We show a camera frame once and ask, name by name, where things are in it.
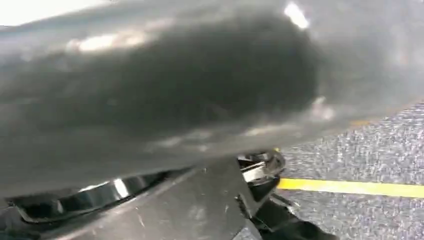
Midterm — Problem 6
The yellow floor tape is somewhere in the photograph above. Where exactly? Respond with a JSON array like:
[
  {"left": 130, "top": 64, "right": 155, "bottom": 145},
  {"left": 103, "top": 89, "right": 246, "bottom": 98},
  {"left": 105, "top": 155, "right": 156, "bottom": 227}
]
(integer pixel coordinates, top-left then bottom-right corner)
[{"left": 277, "top": 178, "right": 424, "bottom": 200}]

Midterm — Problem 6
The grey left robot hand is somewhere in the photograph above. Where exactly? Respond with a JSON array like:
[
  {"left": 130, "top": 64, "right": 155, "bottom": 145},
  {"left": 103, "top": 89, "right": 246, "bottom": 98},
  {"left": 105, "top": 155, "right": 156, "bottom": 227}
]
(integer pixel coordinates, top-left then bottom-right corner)
[{"left": 0, "top": 0, "right": 424, "bottom": 200}]

